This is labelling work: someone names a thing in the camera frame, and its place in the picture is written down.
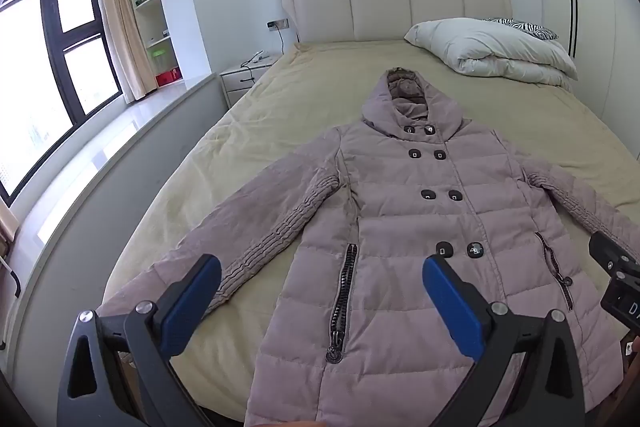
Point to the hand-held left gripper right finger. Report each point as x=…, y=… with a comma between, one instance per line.
x=450, y=302

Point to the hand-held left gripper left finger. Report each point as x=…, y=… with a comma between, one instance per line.
x=192, y=302

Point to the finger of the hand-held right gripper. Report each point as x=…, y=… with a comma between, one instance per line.
x=607, y=252

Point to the mauve hooded puffer coat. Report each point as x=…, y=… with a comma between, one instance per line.
x=400, y=232

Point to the white nightstand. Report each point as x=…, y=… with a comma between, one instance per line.
x=240, y=87

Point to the red box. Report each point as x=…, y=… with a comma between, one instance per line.
x=167, y=78

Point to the folded white duvet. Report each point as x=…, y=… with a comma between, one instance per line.
x=490, y=49

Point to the zebra print pillow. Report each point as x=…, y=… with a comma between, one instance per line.
x=530, y=28

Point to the bed with beige sheet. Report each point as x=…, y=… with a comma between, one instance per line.
x=300, y=82

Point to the white wardrobe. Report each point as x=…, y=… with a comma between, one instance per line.
x=600, y=7

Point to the green plastic item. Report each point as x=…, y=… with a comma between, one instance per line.
x=158, y=54

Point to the small white device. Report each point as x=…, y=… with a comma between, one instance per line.
x=260, y=57

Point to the beige curtain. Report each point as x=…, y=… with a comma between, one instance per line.
x=122, y=22

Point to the black framed window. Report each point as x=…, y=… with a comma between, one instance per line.
x=52, y=32

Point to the wall socket panel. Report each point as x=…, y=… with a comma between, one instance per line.
x=277, y=25

